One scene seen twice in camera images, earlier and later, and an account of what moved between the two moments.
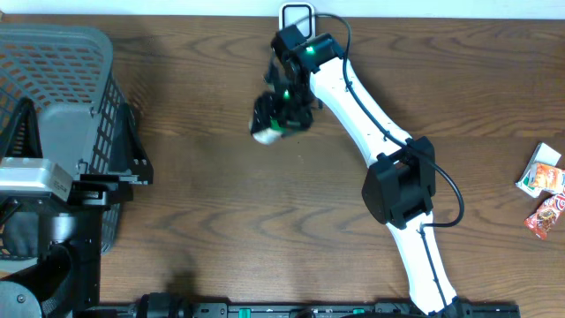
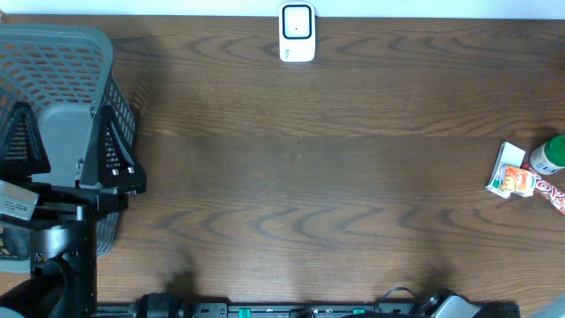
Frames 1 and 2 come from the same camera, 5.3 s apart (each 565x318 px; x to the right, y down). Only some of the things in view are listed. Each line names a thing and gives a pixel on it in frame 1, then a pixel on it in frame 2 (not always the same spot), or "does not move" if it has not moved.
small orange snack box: (546, 177) to (518, 181)
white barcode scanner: (301, 14) does not move
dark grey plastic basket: (65, 75) does not move
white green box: (543, 155) to (508, 155)
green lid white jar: (272, 134) to (549, 157)
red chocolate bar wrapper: (542, 221) to (553, 193)
